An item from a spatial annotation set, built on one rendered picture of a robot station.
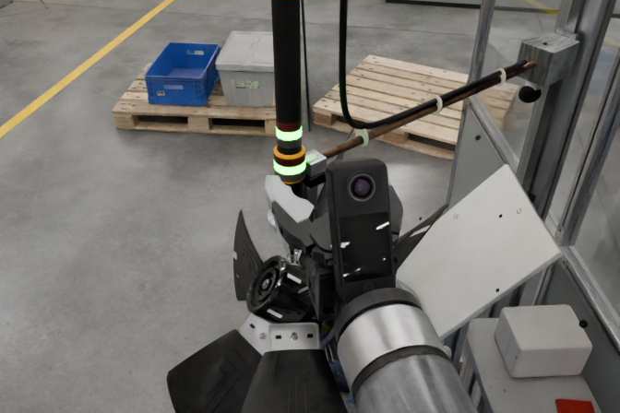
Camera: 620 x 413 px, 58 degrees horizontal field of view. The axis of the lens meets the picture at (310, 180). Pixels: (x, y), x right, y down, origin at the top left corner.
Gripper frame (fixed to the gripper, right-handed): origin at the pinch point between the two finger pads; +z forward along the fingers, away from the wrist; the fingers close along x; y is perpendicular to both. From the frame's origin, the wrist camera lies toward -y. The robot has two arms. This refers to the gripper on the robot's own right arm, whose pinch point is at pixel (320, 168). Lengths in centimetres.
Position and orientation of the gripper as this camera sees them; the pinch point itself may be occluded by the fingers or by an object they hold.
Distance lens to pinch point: 58.1
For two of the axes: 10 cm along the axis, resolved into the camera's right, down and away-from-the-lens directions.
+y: 0.0, 8.1, 5.8
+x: 9.7, -1.3, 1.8
